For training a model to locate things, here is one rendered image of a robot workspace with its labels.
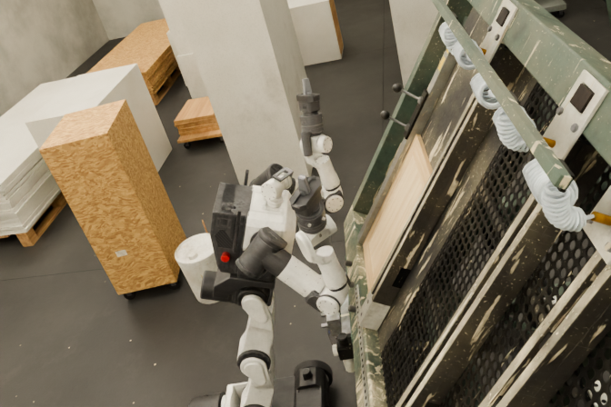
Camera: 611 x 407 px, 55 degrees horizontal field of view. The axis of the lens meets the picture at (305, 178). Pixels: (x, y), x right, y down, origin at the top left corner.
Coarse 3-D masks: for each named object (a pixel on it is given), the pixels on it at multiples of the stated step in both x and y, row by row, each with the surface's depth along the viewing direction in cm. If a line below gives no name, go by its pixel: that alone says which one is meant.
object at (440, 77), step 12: (444, 72) 209; (432, 84) 214; (444, 84) 212; (432, 96) 214; (432, 108) 217; (420, 120) 220; (420, 132) 222; (408, 144) 225; (396, 156) 231; (396, 168) 231; (384, 180) 239; (384, 192) 237; (372, 204) 246; (372, 216) 243; (360, 240) 250
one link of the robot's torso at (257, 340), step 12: (252, 300) 223; (252, 312) 226; (264, 312) 226; (252, 324) 231; (264, 324) 231; (252, 336) 238; (264, 336) 238; (240, 348) 246; (252, 348) 242; (264, 348) 242; (240, 360) 244; (264, 360) 243
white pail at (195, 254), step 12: (192, 240) 382; (204, 240) 378; (180, 252) 373; (192, 252) 365; (204, 252) 367; (180, 264) 365; (192, 264) 360; (204, 264) 362; (216, 264) 368; (192, 276) 367; (192, 288) 377; (204, 300) 379
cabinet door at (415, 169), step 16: (416, 144) 218; (416, 160) 213; (400, 176) 226; (416, 176) 209; (400, 192) 222; (416, 192) 205; (384, 208) 235; (400, 208) 217; (384, 224) 230; (400, 224) 212; (368, 240) 244; (384, 240) 225; (368, 256) 238; (384, 256) 220; (368, 272) 232; (368, 288) 226
